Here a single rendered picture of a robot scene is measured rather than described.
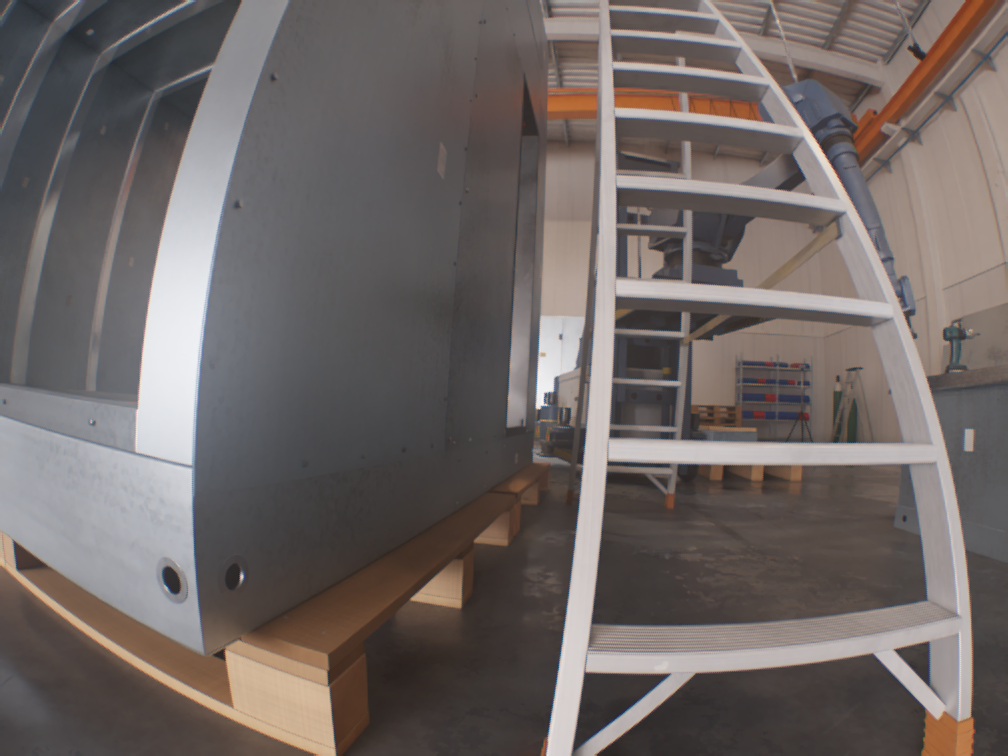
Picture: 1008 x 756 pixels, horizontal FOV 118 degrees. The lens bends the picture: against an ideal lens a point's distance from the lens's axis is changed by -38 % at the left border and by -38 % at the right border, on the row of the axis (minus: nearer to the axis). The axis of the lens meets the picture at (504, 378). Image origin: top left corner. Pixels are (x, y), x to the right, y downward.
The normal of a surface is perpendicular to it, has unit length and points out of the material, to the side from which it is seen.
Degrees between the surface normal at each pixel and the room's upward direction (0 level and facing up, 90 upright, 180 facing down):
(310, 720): 90
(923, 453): 90
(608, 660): 90
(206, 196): 90
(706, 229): 125
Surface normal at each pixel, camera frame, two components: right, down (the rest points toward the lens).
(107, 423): -0.18, -0.08
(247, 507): 0.98, 0.04
